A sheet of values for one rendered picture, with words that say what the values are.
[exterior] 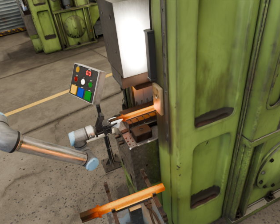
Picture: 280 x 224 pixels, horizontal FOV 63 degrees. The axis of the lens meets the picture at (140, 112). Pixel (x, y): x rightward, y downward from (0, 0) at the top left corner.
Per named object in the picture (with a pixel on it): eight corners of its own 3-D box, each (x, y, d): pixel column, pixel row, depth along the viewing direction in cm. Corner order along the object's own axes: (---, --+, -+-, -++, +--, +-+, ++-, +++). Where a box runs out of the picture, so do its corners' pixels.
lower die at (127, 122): (130, 133, 161) (128, 123, 156) (120, 118, 177) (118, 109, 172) (181, 114, 173) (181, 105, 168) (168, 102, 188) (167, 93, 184)
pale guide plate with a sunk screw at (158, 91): (161, 115, 129) (159, 89, 119) (154, 108, 136) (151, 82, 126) (164, 114, 130) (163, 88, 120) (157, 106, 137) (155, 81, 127)
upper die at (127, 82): (122, 89, 141) (120, 75, 135) (112, 77, 156) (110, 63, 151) (181, 71, 153) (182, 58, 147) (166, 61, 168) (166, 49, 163)
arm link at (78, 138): (70, 141, 159) (66, 130, 153) (87, 134, 163) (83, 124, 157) (72, 150, 152) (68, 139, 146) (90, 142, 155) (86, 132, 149)
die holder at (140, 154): (137, 191, 174) (130, 149, 149) (120, 158, 203) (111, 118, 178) (198, 163, 190) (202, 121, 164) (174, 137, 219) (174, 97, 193)
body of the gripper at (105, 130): (110, 127, 166) (94, 133, 163) (107, 118, 161) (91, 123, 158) (113, 133, 160) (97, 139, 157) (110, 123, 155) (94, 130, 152)
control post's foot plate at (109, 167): (105, 174, 251) (104, 168, 246) (100, 160, 268) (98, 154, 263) (124, 166, 257) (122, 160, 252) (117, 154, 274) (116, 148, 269)
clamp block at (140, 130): (136, 143, 152) (135, 136, 148) (131, 136, 159) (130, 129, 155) (153, 137, 155) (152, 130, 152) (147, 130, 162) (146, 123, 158)
